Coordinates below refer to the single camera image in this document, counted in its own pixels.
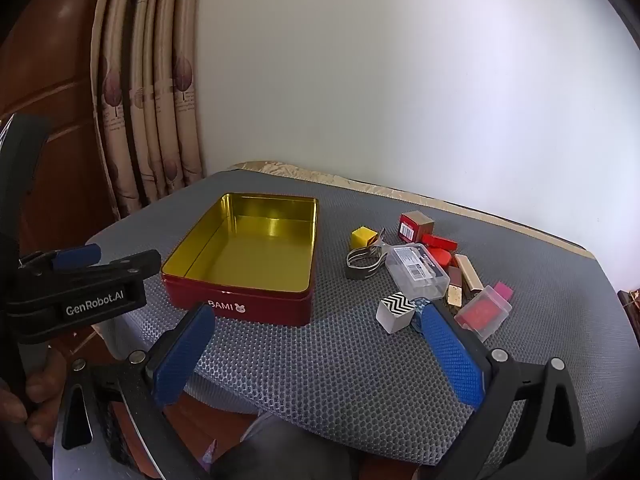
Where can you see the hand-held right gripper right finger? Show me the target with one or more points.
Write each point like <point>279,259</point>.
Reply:
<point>450,360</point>

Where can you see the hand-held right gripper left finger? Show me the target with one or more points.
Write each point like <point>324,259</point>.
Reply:
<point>182,355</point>

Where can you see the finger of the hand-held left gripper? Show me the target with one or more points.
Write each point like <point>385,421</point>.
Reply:
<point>77,256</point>
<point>125,266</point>

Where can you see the red eraser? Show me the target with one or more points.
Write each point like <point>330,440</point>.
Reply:
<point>482,315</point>

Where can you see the blue patterned small item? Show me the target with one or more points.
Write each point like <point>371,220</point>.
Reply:
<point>419,305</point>

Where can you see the black white zigzag box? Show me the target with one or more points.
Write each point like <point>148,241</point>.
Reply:
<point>395,310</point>

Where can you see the maroon gold bar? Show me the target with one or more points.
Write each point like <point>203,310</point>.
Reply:
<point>455,285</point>

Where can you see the pink eraser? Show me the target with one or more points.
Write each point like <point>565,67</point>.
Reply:
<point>504,291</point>

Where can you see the beige gold bar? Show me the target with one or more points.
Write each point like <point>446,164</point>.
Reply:
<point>467,272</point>

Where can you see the clear plastic case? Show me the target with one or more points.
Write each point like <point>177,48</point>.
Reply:
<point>417,270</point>

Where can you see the rounded red block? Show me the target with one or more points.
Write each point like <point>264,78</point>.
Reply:
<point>441,258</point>

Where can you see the red tin box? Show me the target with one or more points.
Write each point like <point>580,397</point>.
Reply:
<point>240,260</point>

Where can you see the silver metal clip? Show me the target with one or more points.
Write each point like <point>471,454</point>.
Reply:
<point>357,265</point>

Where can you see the brown red cardboard box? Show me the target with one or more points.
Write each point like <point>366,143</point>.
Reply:
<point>415,224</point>

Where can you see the yellow cube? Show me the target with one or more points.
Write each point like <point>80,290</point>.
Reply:
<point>364,237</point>

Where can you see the person's left hand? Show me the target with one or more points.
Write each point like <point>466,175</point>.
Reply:
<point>45,385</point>

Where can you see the beige leaf print curtain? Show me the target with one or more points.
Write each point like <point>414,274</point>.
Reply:
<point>150,110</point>

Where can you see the brown wooden wardrobe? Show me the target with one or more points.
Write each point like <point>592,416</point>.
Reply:
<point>55,60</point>

